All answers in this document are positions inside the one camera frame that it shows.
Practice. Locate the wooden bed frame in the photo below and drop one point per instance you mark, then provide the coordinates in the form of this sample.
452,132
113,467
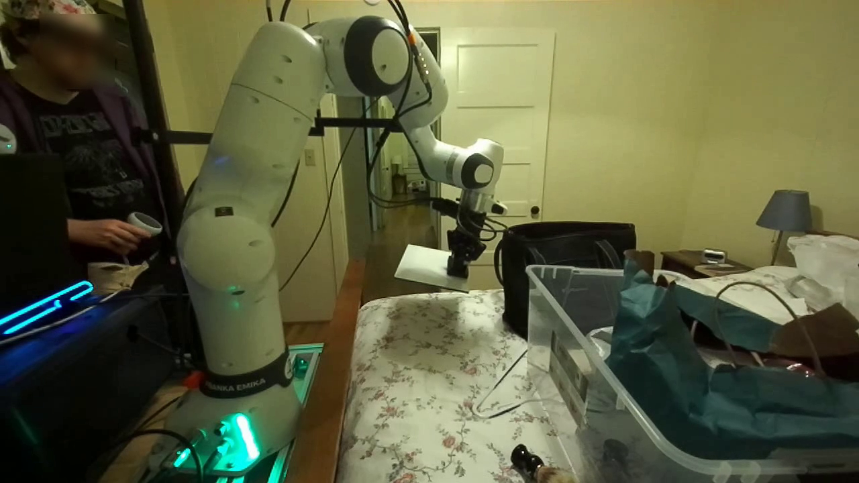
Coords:
318,440

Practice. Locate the white board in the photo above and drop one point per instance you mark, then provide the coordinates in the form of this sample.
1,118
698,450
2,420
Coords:
427,267

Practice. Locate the blue table lamp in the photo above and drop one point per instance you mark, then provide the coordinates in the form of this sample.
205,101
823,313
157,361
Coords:
785,213

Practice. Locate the black bag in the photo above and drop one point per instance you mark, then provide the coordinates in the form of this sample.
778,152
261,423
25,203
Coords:
568,243

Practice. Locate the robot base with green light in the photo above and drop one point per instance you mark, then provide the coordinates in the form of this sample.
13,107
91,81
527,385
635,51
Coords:
237,440

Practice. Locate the brown cloth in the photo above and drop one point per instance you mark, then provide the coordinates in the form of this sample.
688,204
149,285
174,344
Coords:
824,342

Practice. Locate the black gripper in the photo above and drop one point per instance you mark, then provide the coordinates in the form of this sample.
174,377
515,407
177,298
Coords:
464,243

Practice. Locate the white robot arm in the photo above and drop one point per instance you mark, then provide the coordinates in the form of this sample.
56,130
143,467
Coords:
227,234

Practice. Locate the white pillow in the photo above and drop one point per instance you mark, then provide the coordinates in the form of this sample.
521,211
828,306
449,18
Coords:
833,262

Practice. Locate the clear wire hanger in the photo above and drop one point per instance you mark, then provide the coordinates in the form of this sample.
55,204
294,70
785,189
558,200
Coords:
499,397

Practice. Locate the floral bed sheet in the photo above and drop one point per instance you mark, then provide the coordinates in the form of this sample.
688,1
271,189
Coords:
420,361

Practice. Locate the person in dark shirt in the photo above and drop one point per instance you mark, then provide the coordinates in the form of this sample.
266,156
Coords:
56,97

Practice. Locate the white door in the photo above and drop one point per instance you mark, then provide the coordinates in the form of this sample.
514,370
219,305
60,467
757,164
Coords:
499,90

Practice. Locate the clear plastic storage container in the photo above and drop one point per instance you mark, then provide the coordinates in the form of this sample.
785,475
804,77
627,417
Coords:
667,385

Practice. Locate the black laptop with blue light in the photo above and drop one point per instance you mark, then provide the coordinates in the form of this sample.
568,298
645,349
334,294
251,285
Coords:
37,274

